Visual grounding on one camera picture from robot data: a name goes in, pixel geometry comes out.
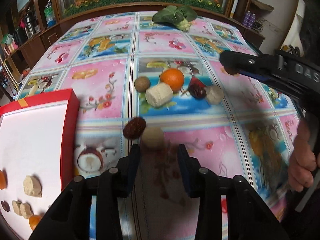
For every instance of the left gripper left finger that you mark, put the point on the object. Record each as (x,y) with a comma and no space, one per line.
(127,171)

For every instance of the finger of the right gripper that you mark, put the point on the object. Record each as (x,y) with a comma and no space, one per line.
(236,62)
(259,77)

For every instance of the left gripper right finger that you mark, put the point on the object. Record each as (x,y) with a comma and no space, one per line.
(193,180)

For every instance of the beige cake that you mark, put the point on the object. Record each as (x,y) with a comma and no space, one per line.
(214,95)
(26,210)
(153,138)
(32,187)

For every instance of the red date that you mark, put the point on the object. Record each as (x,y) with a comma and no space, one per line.
(197,91)
(134,128)

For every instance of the orange mandarin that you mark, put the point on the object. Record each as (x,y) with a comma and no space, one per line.
(174,78)
(3,181)
(34,221)

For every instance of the beige cake cylinder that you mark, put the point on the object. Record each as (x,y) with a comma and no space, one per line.
(158,95)

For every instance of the small brown round fruit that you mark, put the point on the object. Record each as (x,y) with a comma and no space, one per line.
(141,84)

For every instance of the red white gift box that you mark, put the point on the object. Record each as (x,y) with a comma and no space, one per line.
(37,139)

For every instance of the brown kiwi-like fruit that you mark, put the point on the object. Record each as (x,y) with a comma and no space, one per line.
(5,206)

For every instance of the person right hand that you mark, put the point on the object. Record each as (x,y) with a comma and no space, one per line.
(302,161)

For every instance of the purple spray bottles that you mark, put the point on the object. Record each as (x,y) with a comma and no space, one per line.
(249,19)

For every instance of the green leafy vegetable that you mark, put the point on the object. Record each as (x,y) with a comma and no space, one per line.
(180,17)

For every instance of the colourful fruit print tablecloth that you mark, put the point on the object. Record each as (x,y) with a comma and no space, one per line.
(129,72)

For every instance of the green water bottle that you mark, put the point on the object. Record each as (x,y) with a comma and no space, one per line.
(49,14)

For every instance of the wooden cabinet with mural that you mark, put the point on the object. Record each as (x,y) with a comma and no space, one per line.
(69,12)

